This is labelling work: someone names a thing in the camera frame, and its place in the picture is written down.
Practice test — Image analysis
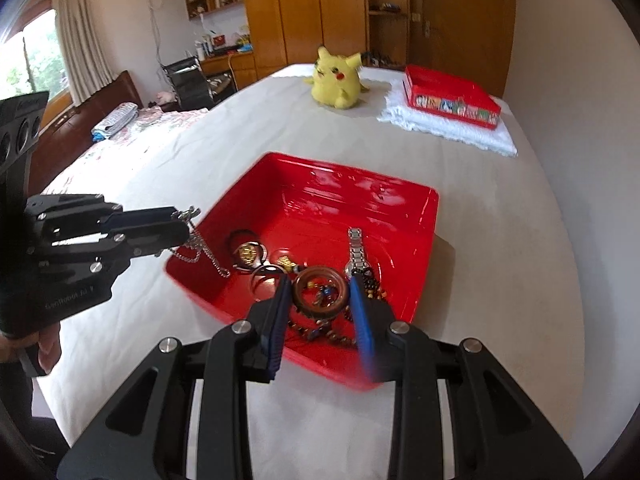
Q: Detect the wooden wardrobe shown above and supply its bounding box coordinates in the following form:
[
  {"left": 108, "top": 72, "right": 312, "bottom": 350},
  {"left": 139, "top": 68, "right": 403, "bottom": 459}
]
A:
[{"left": 157, "top": 0, "right": 516, "bottom": 96}]

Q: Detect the person's left hand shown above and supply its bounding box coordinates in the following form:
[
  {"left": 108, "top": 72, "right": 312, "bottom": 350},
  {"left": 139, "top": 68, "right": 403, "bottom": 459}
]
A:
[{"left": 0, "top": 322, "right": 63, "bottom": 375}]

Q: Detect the red printed box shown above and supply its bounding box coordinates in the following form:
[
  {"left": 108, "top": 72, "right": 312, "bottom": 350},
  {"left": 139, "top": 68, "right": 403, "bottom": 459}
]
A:
[{"left": 402, "top": 64, "right": 502, "bottom": 130}]

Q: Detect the window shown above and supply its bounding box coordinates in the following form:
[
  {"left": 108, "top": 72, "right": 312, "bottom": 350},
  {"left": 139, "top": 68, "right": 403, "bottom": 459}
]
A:
[{"left": 0, "top": 7, "right": 71, "bottom": 106}]

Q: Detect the black office chair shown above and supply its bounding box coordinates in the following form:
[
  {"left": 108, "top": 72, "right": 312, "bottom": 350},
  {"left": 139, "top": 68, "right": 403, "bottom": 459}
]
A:
[{"left": 162, "top": 56, "right": 238, "bottom": 111}]

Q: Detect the beige curtain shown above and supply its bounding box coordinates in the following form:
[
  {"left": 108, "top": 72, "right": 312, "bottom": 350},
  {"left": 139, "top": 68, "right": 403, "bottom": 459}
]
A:
[{"left": 52, "top": 0, "right": 116, "bottom": 103}]

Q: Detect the gold pendant with white bead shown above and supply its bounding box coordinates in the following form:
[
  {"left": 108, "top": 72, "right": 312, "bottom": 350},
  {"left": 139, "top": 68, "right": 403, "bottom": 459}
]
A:
[{"left": 272, "top": 247, "right": 301, "bottom": 273}]

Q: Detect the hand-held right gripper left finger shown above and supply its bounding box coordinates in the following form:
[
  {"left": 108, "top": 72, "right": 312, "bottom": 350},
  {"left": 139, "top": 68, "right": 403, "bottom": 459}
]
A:
[{"left": 57, "top": 275, "right": 293, "bottom": 480}]

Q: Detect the brown wooden ring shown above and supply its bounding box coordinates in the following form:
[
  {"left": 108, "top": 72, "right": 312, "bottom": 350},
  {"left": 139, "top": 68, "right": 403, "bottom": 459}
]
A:
[{"left": 291, "top": 266, "right": 348, "bottom": 318}]

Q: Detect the silver chain necklace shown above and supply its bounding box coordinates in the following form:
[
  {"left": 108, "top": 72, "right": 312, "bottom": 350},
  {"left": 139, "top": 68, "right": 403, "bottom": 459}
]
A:
[{"left": 167, "top": 205, "right": 231, "bottom": 278}]

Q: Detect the white towel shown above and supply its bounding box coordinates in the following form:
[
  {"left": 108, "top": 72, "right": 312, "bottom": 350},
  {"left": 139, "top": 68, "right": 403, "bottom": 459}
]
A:
[{"left": 376, "top": 79, "right": 518, "bottom": 158}]

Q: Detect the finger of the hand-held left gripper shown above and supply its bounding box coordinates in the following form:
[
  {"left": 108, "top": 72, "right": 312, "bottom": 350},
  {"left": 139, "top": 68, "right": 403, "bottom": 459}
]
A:
[
  {"left": 25, "top": 192, "right": 193, "bottom": 233},
  {"left": 35, "top": 222, "right": 193, "bottom": 283}
]

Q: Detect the brown wooden headboard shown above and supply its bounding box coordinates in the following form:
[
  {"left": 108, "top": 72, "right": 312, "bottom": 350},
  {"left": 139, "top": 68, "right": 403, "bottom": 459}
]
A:
[{"left": 37, "top": 70, "right": 146, "bottom": 143}]

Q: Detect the yellow plush toy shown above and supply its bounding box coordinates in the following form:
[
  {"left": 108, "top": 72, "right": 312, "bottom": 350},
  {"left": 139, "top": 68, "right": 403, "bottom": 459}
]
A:
[{"left": 305, "top": 45, "right": 371, "bottom": 111}]

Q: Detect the floral bedspread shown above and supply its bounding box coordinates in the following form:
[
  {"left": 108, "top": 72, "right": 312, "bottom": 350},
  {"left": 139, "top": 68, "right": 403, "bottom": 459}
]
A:
[{"left": 40, "top": 107, "right": 211, "bottom": 196}]

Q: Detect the folded blue cloth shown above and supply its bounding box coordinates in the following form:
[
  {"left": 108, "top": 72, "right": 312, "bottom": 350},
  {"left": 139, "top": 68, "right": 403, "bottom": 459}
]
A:
[{"left": 91, "top": 102, "right": 138, "bottom": 142}]

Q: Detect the silver metal watch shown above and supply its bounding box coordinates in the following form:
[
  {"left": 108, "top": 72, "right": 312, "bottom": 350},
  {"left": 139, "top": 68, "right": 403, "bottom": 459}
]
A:
[{"left": 346, "top": 227, "right": 371, "bottom": 277}]

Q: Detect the multicoloured bead bracelet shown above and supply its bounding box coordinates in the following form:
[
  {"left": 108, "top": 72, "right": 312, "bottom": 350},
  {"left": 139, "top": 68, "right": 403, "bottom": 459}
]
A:
[{"left": 287, "top": 280, "right": 358, "bottom": 352}]

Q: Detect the gold nugget pendant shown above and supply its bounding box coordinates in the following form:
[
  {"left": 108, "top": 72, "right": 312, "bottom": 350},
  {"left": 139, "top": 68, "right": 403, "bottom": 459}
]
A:
[{"left": 230, "top": 230, "right": 271, "bottom": 271}]

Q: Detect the wooden desk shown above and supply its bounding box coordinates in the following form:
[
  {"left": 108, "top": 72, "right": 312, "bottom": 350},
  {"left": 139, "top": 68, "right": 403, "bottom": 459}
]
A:
[{"left": 200, "top": 50, "right": 258, "bottom": 88}]

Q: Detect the silver bangle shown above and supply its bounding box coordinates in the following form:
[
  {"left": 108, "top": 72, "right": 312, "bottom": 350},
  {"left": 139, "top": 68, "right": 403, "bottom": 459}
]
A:
[{"left": 250, "top": 265, "right": 288, "bottom": 302}]

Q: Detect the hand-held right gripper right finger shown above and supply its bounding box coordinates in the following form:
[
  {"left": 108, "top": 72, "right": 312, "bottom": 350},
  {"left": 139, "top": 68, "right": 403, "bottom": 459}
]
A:
[{"left": 347, "top": 274, "right": 583, "bottom": 480}]

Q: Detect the red plastic box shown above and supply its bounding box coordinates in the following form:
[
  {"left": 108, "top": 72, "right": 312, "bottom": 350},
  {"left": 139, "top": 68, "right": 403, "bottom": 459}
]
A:
[{"left": 165, "top": 151, "right": 441, "bottom": 392}]

